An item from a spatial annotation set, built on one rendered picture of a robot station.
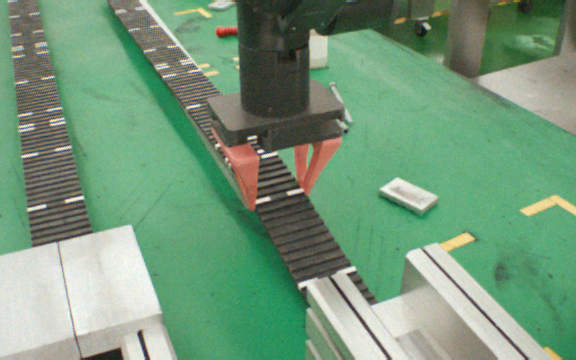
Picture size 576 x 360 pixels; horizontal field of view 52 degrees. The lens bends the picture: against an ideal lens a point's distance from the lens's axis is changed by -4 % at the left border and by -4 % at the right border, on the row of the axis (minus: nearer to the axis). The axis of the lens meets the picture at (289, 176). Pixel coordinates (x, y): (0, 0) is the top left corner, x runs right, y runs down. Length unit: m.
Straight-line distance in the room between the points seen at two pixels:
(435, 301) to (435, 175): 0.28
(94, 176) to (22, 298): 0.30
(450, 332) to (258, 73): 0.23
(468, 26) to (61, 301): 2.01
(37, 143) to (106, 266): 0.31
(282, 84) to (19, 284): 0.24
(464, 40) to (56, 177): 1.84
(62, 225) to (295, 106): 0.22
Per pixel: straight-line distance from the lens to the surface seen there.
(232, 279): 0.51
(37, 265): 0.41
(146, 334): 0.36
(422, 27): 3.38
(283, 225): 0.53
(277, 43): 0.46
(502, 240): 0.58
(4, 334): 0.37
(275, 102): 0.48
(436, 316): 0.40
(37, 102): 0.78
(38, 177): 0.62
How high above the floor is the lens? 1.12
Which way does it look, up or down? 33 degrees down
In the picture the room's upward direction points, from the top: straight up
